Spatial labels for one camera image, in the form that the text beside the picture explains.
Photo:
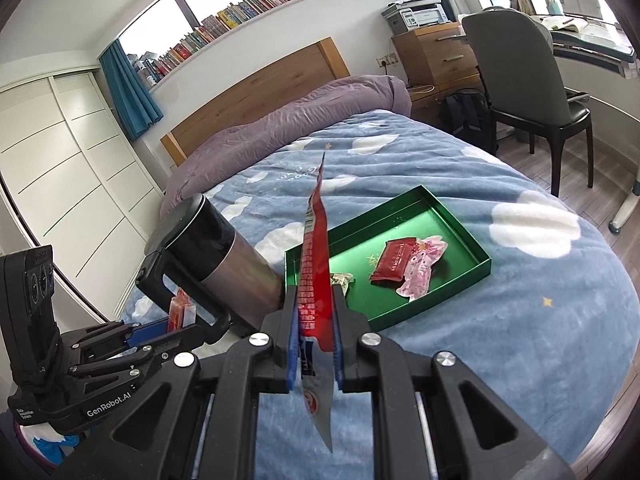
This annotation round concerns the wooden chest of drawers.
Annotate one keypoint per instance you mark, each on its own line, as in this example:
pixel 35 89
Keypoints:
pixel 435 60

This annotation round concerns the dark red snack packet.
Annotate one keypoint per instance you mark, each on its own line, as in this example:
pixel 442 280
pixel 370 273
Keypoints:
pixel 395 262

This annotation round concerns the grey chair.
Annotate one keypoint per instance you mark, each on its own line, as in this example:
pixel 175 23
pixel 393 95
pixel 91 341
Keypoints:
pixel 520 75

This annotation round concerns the pink cartoon snack packet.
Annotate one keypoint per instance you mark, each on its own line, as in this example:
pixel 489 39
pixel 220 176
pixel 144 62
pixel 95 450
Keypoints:
pixel 422 270

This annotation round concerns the long red snack packet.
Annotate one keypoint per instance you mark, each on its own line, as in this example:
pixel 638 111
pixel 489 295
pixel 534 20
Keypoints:
pixel 315 270

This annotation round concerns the green metal tray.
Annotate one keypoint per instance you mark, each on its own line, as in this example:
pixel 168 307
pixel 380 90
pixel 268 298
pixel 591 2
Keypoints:
pixel 450 260

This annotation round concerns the blue cloud print blanket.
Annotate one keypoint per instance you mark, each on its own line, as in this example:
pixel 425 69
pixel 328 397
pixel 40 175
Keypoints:
pixel 500 310

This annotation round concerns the teal curtain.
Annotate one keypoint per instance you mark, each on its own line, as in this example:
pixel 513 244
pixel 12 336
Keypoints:
pixel 127 90

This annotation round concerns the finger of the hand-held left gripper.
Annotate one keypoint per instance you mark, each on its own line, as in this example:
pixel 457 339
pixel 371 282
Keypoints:
pixel 150 355
pixel 147 332

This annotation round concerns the wooden headboard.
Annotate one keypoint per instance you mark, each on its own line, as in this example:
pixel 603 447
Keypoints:
pixel 250 90

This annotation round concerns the white printer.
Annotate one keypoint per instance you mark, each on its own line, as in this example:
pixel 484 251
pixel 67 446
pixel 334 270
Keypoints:
pixel 415 15

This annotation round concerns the desk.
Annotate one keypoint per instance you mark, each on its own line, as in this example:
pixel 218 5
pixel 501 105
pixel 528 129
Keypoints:
pixel 590 45

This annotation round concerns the steel kettle with black lid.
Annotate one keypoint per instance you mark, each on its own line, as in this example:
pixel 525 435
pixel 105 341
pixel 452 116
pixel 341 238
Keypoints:
pixel 225 250

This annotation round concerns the black backpack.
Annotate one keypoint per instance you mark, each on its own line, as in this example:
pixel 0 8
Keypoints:
pixel 470 120

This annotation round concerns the white wardrobe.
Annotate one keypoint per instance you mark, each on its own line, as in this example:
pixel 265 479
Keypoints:
pixel 75 170

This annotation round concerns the small white cartoon snack packet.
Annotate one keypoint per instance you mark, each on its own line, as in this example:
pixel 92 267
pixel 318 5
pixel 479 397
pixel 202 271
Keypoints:
pixel 342 280

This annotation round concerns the wall outlet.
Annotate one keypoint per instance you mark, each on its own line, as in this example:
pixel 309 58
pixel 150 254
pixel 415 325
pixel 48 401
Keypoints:
pixel 387 59

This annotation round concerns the row of books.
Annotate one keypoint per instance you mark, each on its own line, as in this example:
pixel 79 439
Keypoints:
pixel 250 10

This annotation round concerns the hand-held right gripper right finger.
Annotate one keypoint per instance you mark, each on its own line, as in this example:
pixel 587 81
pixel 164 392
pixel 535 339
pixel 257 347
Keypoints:
pixel 338 355

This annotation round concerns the orange snack packet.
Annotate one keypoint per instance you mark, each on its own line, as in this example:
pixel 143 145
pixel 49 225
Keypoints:
pixel 181 310

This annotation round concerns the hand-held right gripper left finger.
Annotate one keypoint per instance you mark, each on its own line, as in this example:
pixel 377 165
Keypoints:
pixel 292 355

